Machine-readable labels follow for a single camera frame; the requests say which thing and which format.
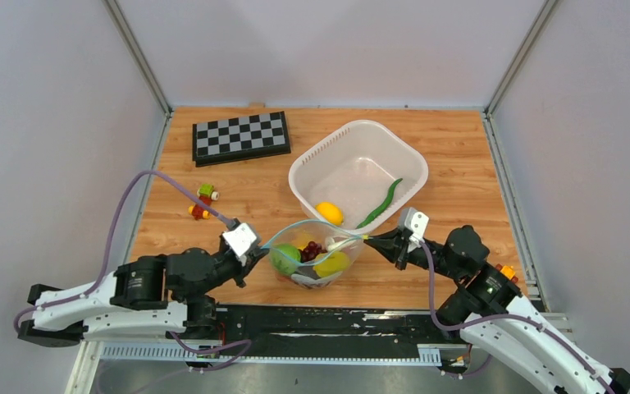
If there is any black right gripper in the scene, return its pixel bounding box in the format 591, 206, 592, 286
363, 228, 464, 282

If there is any green custard apple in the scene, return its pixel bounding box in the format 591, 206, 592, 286
269, 244, 301, 276

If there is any white garlic bulb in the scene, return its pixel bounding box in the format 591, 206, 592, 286
324, 236, 353, 252

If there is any yellow green starfruit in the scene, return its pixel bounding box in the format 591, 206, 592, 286
313, 251, 351, 278

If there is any clear zip top bag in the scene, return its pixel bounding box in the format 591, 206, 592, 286
264, 219, 364, 289

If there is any purple grape bunch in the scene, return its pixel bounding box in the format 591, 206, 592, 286
299, 242, 327, 263

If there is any white plastic basket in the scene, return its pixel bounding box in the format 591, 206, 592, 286
288, 120, 429, 234

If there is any yellow lemon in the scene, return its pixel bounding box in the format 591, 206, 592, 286
316, 201, 345, 226
289, 232, 317, 250

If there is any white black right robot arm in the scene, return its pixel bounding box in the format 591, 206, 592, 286
363, 225, 630, 393

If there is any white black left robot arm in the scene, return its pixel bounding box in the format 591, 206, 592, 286
16, 242, 268, 348

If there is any green onion stalk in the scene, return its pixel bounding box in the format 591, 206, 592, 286
355, 177, 404, 230

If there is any red green toy car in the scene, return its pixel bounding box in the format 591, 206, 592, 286
188, 183, 220, 220

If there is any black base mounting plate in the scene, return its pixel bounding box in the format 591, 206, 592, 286
179, 305, 467, 360

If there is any yellow red toy car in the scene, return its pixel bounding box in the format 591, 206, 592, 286
496, 264, 518, 284

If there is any black grey chessboard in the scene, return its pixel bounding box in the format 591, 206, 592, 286
192, 111, 291, 167

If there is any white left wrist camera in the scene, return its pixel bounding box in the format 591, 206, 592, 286
221, 222, 262, 267

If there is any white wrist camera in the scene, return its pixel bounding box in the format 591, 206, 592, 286
398, 207, 430, 253
221, 222, 262, 267

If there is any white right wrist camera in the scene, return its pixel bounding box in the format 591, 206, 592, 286
398, 207, 430, 253

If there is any aluminium slotted rail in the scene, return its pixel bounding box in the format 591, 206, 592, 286
100, 342, 442, 366

